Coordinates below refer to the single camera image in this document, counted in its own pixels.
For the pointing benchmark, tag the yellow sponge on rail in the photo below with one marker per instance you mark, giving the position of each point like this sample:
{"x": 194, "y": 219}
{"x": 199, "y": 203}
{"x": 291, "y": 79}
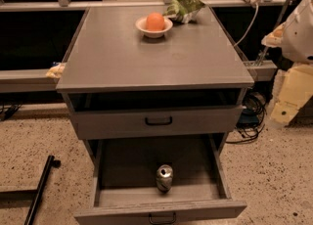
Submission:
{"x": 56, "y": 71}

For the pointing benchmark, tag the silver 7up soda can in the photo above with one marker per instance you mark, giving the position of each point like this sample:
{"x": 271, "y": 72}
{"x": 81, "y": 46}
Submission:
{"x": 164, "y": 178}

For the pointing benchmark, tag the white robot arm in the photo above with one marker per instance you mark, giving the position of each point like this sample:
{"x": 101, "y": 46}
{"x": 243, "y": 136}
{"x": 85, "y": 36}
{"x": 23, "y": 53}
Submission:
{"x": 293, "y": 88}

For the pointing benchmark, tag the black metal floor bar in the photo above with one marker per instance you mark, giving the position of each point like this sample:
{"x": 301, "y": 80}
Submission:
{"x": 30, "y": 197}

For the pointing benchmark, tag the grey metal frame rail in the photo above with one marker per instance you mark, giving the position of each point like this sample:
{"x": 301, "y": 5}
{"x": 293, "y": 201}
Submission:
{"x": 26, "y": 80}

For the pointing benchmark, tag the grey top drawer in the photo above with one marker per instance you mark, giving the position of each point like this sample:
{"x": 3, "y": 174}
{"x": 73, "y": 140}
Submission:
{"x": 155, "y": 113}

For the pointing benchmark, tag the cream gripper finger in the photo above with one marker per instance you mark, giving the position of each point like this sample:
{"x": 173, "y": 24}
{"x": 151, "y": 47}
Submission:
{"x": 274, "y": 38}

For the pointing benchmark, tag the green chip bag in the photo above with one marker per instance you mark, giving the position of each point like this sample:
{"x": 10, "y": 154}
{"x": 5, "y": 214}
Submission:
{"x": 183, "y": 11}

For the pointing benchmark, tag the grey open middle drawer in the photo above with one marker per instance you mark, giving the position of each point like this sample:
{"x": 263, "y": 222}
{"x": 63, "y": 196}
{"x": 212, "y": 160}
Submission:
{"x": 124, "y": 190}

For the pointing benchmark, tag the orange fruit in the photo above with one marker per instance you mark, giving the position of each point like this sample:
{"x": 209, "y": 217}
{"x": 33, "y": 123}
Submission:
{"x": 155, "y": 22}

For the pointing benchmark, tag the white bowl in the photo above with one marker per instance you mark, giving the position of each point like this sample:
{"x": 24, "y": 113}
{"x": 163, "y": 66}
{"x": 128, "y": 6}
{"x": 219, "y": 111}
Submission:
{"x": 141, "y": 26}

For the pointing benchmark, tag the grey drawer cabinet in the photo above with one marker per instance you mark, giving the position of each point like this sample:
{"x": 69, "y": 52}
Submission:
{"x": 109, "y": 54}

